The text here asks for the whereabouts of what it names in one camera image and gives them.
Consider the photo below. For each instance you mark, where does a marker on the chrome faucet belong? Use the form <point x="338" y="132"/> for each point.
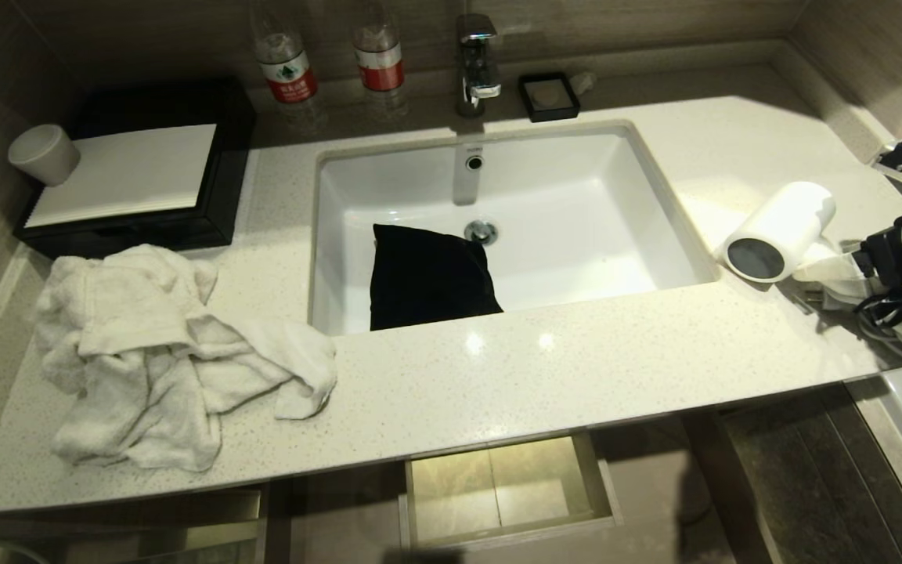
<point x="476" y="63"/>

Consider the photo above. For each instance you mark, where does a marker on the grey soap bar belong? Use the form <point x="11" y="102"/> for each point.
<point x="550" y="95"/>

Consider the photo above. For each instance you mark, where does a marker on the open wooden drawer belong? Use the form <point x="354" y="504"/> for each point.
<point x="208" y="529"/>
<point x="502" y="489"/>

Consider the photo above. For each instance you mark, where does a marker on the white flat mat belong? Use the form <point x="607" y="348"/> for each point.
<point x="126" y="174"/>

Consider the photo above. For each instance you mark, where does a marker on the white hair dryer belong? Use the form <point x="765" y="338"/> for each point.
<point x="778" y="225"/>

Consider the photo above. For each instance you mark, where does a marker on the black soap dish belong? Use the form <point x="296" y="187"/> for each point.
<point x="549" y="98"/>

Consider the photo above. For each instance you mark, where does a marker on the white cup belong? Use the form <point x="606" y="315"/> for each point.
<point x="42" y="153"/>

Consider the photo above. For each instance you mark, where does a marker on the clear bottle with tree label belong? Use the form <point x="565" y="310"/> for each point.
<point x="285" y="70"/>

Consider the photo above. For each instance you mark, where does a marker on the white sink basin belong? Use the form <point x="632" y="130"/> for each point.
<point x="576" y="211"/>

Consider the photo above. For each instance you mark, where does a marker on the black fabric pouch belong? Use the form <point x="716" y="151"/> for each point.
<point x="427" y="278"/>

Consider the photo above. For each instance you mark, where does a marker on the black tray box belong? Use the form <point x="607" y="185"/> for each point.
<point x="161" y="106"/>

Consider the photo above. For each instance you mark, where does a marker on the clear bottle with red label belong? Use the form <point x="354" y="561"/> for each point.
<point x="379" y="66"/>

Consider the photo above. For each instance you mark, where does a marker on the white crumpled towel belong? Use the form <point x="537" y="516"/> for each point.
<point x="149" y="352"/>

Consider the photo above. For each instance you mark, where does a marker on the chrome sink drain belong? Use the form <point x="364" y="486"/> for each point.
<point x="480" y="230"/>

